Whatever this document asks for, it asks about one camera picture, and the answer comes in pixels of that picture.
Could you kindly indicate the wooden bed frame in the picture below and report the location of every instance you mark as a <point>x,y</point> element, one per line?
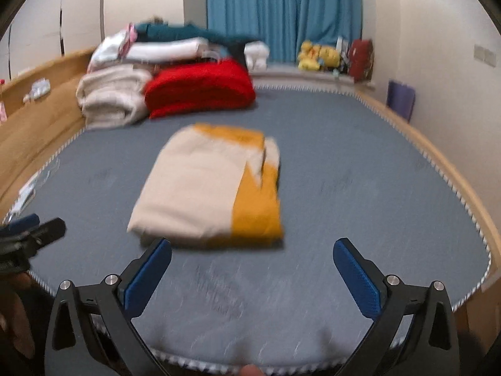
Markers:
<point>43,116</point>

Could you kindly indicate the yellow plush toys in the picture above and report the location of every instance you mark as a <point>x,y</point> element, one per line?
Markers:
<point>316,57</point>

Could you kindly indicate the white folded bedding stack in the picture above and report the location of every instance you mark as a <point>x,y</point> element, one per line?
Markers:
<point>124,47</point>

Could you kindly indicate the teal shark plush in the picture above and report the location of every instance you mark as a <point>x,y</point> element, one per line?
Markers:
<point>151,32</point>

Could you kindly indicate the white wall switch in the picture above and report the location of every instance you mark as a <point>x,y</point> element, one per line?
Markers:
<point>484,55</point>

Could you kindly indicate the red folded blanket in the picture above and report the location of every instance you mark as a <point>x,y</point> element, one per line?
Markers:
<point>208,86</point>

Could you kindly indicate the purple bag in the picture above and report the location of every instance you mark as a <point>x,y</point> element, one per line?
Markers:
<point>400,99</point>

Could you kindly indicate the beige and yellow hooded jacket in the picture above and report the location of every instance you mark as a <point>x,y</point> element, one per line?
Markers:
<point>212,186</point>

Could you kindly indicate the dark red cushion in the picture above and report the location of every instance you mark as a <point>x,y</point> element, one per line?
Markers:
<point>361,59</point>

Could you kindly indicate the person's left hand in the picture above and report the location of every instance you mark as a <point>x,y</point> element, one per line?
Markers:
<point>15,325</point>

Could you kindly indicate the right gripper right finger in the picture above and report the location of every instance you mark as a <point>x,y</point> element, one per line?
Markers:
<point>413,330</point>

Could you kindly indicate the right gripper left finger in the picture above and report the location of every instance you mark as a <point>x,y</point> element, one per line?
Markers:
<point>90,328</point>

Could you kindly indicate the white plush toy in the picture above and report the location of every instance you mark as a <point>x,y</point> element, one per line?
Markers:
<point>256,55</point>

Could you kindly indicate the cream folded blanket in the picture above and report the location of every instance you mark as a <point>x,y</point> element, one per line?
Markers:
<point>113,97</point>

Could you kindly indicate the blue curtain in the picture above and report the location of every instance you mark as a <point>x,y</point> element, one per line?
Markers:
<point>285,24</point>

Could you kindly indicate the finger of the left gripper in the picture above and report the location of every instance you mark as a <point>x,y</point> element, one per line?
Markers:
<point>15,227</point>
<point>46,233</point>

